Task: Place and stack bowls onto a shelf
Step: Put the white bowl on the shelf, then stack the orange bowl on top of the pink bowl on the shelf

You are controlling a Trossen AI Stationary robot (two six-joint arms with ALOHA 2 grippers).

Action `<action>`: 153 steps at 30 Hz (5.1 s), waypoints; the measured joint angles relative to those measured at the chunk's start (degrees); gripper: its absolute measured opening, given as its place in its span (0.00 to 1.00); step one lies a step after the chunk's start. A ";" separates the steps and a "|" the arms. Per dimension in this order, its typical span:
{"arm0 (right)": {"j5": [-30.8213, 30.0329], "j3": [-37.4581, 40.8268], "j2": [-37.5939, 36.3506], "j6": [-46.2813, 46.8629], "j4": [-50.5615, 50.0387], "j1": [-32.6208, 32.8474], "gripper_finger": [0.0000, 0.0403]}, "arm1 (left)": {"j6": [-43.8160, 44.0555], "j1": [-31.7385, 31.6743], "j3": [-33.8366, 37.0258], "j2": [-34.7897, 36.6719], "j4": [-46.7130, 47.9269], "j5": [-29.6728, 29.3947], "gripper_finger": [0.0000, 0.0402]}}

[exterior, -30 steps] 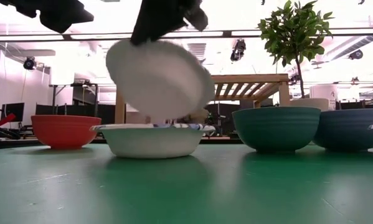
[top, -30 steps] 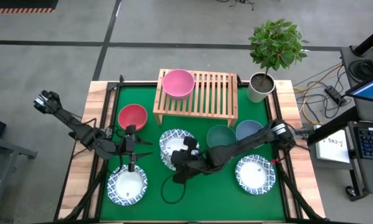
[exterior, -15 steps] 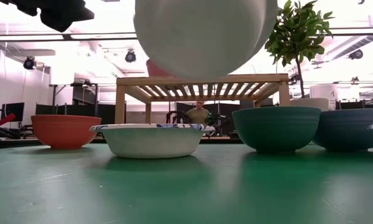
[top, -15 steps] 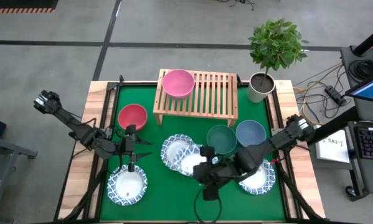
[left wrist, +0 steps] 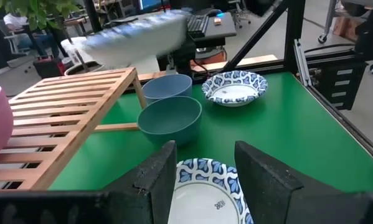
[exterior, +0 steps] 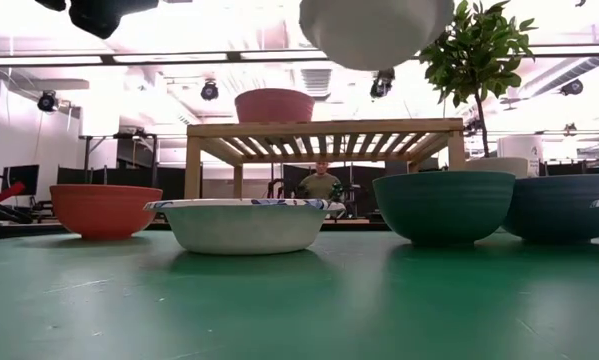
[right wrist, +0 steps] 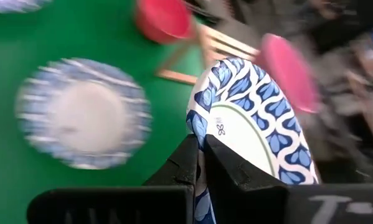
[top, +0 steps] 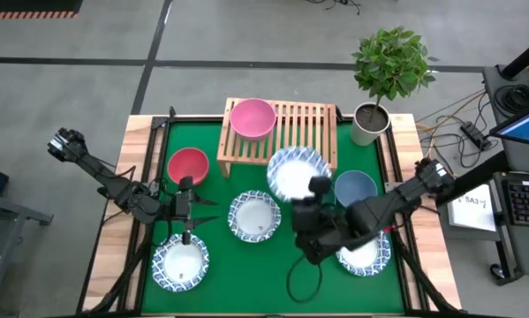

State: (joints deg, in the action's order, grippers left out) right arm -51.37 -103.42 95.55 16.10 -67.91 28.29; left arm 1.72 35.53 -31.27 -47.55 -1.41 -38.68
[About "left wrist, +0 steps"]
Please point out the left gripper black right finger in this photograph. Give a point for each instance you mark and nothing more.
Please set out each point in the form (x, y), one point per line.
(267, 186)

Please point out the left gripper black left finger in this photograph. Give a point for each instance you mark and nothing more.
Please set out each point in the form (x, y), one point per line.
(149, 193)

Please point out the blue patterned paper bowl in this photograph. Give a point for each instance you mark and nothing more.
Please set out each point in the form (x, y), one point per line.
(205, 202)
(136, 40)
(236, 91)

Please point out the teal bowl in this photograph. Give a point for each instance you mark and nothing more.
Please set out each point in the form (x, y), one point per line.
(169, 118)

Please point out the wooden slatted shelf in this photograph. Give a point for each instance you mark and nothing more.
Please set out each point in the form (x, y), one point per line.
(64, 102)

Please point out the green table mat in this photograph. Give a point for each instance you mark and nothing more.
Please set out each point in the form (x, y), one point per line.
(282, 130)

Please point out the black box with white labels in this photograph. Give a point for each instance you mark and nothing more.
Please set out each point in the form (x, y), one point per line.
(326, 93)

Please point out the black and red box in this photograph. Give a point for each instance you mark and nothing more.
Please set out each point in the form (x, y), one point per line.
(47, 67)

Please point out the white plant pot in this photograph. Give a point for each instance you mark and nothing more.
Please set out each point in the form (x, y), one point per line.
(72, 49)

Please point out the computer desk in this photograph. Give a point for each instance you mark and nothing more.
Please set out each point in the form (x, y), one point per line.
(220, 31)

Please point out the black keyboard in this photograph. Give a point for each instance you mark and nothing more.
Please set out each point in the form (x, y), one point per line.
(198, 25)

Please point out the black office chair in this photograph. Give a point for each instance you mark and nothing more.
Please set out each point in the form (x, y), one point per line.
(239, 12)

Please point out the cardboard box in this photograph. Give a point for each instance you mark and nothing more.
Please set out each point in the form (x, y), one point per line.
(345, 28)

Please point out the computer mouse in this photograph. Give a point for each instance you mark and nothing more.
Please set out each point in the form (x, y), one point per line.
(214, 13)

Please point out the screen with blue display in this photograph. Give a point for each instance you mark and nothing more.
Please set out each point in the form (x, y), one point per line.
(149, 4)

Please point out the grey office chair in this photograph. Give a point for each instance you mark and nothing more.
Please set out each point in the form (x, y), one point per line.
(5, 37)

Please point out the green leafy plant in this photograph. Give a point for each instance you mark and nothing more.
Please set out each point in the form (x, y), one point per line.
(36, 11)

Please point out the person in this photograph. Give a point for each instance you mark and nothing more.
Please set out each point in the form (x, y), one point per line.
(15, 20)

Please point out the silver aluminium bracket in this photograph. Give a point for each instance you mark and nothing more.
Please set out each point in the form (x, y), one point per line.
(301, 62)

